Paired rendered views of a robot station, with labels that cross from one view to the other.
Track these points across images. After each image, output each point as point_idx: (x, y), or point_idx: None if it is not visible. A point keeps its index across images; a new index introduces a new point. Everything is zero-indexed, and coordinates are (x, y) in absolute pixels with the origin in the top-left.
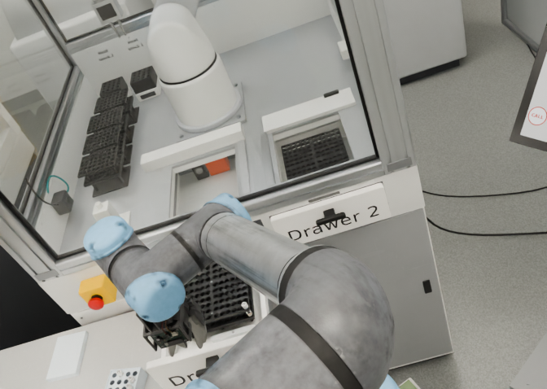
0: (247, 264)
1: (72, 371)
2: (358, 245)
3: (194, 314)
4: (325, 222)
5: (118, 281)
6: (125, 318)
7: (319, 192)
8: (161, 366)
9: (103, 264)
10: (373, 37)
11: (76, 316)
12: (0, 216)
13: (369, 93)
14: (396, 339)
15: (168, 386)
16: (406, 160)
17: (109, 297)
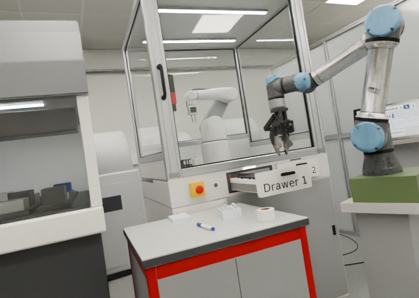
0: (343, 51)
1: (188, 216)
2: (307, 192)
3: (287, 134)
4: (300, 164)
5: (288, 78)
6: (205, 211)
7: (294, 156)
8: (263, 173)
9: (277, 80)
10: (312, 95)
11: (175, 211)
12: (171, 133)
13: (312, 115)
14: (322, 273)
15: (261, 192)
16: (323, 148)
17: (204, 190)
